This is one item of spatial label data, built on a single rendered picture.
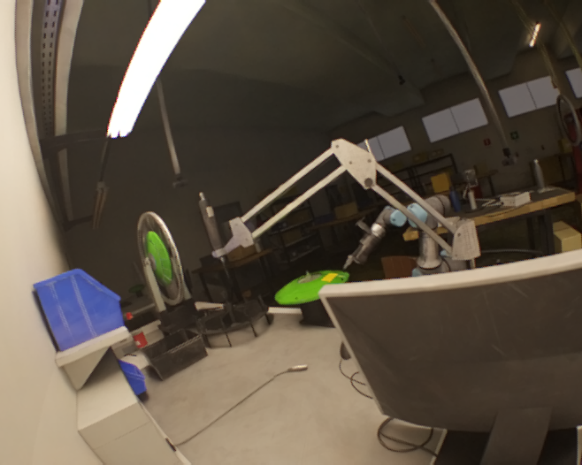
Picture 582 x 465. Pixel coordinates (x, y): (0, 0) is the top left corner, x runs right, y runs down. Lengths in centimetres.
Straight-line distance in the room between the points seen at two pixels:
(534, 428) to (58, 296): 86
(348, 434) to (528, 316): 42
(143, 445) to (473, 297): 57
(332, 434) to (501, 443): 33
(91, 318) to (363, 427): 65
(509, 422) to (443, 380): 12
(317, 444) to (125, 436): 37
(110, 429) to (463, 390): 54
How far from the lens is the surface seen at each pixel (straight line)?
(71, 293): 69
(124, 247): 542
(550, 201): 200
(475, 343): 26
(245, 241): 76
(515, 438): 39
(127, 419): 55
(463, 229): 74
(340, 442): 56
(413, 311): 27
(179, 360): 109
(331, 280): 98
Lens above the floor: 135
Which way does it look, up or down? 3 degrees down
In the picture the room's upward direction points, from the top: 18 degrees counter-clockwise
